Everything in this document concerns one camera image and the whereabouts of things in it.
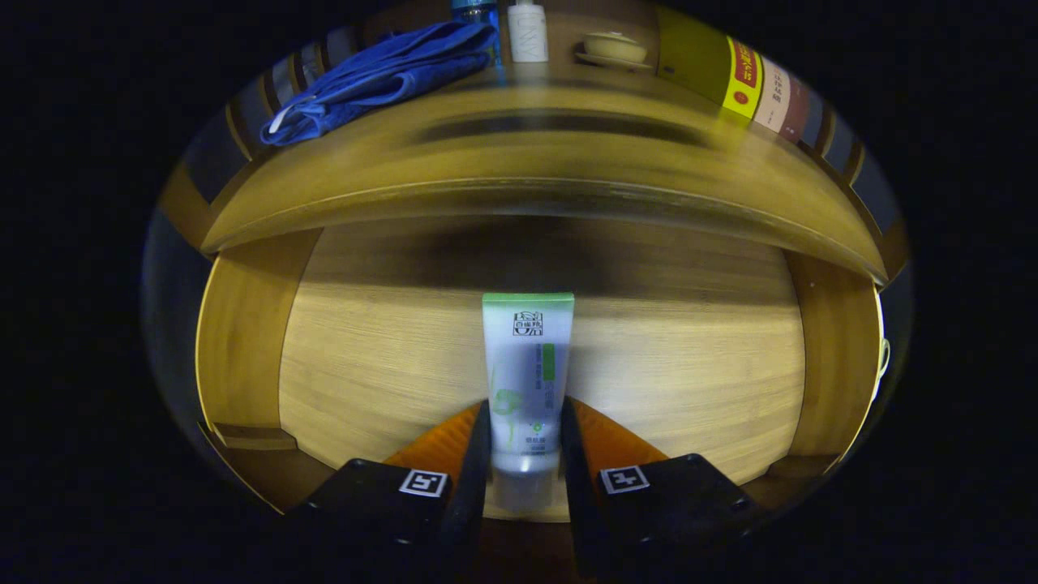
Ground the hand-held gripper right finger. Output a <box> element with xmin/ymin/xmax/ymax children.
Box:
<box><xmin>560</xmin><ymin>396</ymin><xmax>763</xmax><ymax>581</ymax></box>

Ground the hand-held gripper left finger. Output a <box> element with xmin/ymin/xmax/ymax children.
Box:
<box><xmin>284</xmin><ymin>399</ymin><xmax>493</xmax><ymax>584</ymax></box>

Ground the white and green tube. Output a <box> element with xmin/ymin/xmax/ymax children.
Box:
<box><xmin>483</xmin><ymin>293</ymin><xmax>575</xmax><ymax>513</ymax></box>

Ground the wooden drawer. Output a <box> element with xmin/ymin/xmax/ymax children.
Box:
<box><xmin>195</xmin><ymin>215</ymin><xmax>885</xmax><ymax>524</ymax></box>

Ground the wooden countertop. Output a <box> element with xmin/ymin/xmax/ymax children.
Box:
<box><xmin>199</xmin><ymin>65</ymin><xmax>889</xmax><ymax>285</ymax></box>

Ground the wooden cabinet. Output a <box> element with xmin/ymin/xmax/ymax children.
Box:
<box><xmin>154</xmin><ymin>0</ymin><xmax>913</xmax><ymax>286</ymax></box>

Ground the blue folded towel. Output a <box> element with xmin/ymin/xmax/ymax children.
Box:
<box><xmin>259</xmin><ymin>20</ymin><xmax>497</xmax><ymax>147</ymax></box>

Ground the brown book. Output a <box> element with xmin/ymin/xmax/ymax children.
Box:
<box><xmin>780</xmin><ymin>73</ymin><xmax>812</xmax><ymax>145</ymax></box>

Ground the orange and white book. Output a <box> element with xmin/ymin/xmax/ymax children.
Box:
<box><xmin>753</xmin><ymin>57</ymin><xmax>791</xmax><ymax>135</ymax></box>

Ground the beige lidded teacup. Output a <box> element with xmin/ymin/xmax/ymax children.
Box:
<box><xmin>574</xmin><ymin>31</ymin><xmax>654</xmax><ymax>70</ymax></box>

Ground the yellow book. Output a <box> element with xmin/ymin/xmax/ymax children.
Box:
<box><xmin>655</xmin><ymin>6</ymin><xmax>765</xmax><ymax>121</ymax></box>

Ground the white pump bottle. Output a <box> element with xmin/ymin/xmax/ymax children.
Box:
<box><xmin>507</xmin><ymin>0</ymin><xmax>550</xmax><ymax>64</ymax></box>

